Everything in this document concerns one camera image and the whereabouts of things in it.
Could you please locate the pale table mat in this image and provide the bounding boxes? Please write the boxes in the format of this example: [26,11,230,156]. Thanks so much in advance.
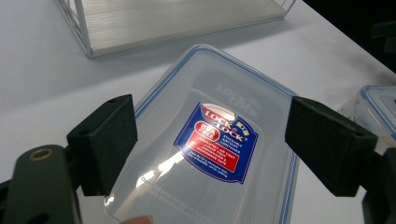
[0,0,396,224]

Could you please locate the small clear blue-rimmed food container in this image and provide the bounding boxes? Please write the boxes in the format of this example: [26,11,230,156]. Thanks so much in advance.
[337,84,396,157]

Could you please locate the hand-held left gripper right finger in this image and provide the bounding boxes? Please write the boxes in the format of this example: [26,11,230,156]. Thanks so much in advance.
[284,96,379,198]

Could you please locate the large clear blue-rimmed food container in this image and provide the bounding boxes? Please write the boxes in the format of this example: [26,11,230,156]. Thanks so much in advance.
[104,44,301,224]

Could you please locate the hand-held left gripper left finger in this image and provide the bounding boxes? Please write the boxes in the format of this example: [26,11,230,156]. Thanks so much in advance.
[66,94,138,197]

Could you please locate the white wire shelf rack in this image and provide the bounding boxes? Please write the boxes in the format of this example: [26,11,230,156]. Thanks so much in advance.
[55,0,298,60]

